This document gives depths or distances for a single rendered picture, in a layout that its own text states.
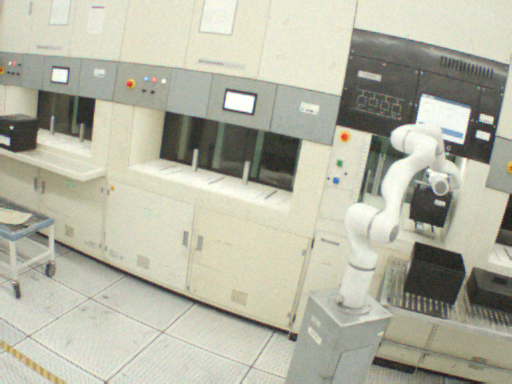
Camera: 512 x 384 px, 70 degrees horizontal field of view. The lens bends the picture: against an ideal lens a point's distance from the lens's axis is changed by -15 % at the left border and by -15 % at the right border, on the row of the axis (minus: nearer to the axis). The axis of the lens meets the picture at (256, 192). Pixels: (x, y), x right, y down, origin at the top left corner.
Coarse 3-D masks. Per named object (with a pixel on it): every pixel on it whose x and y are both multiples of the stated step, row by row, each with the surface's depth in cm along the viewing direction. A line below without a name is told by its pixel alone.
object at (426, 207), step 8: (416, 184) 229; (424, 184) 226; (416, 192) 219; (424, 192) 218; (432, 192) 216; (448, 192) 228; (416, 200) 220; (424, 200) 219; (432, 200) 217; (440, 200) 215; (448, 200) 214; (416, 208) 221; (424, 208) 219; (432, 208) 218; (440, 208) 216; (448, 208) 215; (416, 216) 222; (424, 216) 220; (432, 216) 219; (440, 216) 217; (432, 224) 219; (440, 224) 218; (432, 232) 220
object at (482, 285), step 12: (480, 276) 193; (492, 276) 195; (504, 276) 197; (468, 288) 199; (480, 288) 179; (492, 288) 180; (504, 288) 181; (480, 300) 180; (492, 300) 178; (504, 300) 175; (504, 312) 176
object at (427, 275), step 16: (416, 256) 210; (432, 256) 207; (448, 256) 204; (416, 272) 185; (432, 272) 182; (448, 272) 179; (464, 272) 180; (416, 288) 186; (432, 288) 183; (448, 288) 180
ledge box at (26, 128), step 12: (0, 120) 288; (12, 120) 282; (24, 120) 289; (36, 120) 300; (0, 132) 291; (12, 132) 282; (24, 132) 290; (36, 132) 303; (0, 144) 294; (12, 144) 286; (24, 144) 295
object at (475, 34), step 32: (384, 0) 203; (416, 0) 197; (448, 0) 191; (480, 0) 185; (384, 32) 207; (416, 32) 202; (448, 32) 195; (480, 32) 189; (352, 96) 221; (384, 96) 215; (384, 160) 308
